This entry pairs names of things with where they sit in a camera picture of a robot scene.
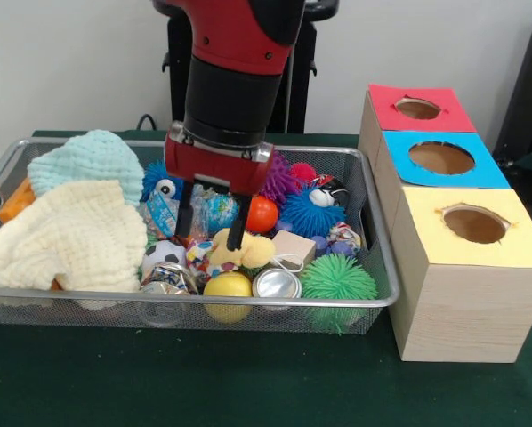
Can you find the mint green cloth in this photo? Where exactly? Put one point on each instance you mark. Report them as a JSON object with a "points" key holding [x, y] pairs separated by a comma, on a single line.
{"points": [[88, 165]]}

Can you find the orange plastic block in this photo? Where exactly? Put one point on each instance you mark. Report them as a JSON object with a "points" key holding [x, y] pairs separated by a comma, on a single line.
{"points": [[15, 203]]}

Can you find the pale yellow cloth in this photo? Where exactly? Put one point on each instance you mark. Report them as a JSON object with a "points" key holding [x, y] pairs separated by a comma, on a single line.
{"points": [[70, 240]]}

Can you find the yellow ball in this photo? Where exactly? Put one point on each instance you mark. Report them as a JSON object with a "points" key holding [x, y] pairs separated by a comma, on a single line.
{"points": [[227, 286]]}

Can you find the yellow plush duck toy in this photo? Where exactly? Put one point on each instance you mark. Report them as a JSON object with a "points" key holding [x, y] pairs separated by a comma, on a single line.
{"points": [[253, 251]]}

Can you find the blue spiky ball with eyes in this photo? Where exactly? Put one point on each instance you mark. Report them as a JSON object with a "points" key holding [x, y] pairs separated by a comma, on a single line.
{"points": [[157, 182]]}

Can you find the wooden box three holes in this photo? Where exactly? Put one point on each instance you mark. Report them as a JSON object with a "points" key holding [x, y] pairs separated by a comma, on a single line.
{"points": [[466, 294]]}

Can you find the plain green spiky ball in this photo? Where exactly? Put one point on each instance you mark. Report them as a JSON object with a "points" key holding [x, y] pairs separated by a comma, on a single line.
{"points": [[339, 280]]}

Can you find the orange red ball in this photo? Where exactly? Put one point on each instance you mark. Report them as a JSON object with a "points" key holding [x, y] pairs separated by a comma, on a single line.
{"points": [[262, 215]]}

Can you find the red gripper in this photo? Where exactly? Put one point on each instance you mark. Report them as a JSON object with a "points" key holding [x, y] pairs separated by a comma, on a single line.
{"points": [[213, 173]]}

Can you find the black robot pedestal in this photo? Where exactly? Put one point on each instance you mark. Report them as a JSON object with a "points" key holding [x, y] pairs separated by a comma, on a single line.
{"points": [[315, 80]]}

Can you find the small silver can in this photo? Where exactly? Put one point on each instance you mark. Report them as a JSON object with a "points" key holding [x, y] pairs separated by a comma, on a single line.
{"points": [[277, 285]]}

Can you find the pale wooden cube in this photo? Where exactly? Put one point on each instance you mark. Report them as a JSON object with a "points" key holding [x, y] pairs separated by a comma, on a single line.
{"points": [[294, 247]]}

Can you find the purple spiky toy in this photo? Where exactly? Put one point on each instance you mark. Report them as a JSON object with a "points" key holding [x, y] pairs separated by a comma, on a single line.
{"points": [[282, 178]]}

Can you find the dark blue spiky ball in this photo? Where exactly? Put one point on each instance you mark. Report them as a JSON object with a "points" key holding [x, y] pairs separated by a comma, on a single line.
{"points": [[306, 218]]}

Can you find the black chair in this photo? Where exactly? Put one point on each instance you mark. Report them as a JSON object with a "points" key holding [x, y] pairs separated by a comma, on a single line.
{"points": [[528, 98]]}

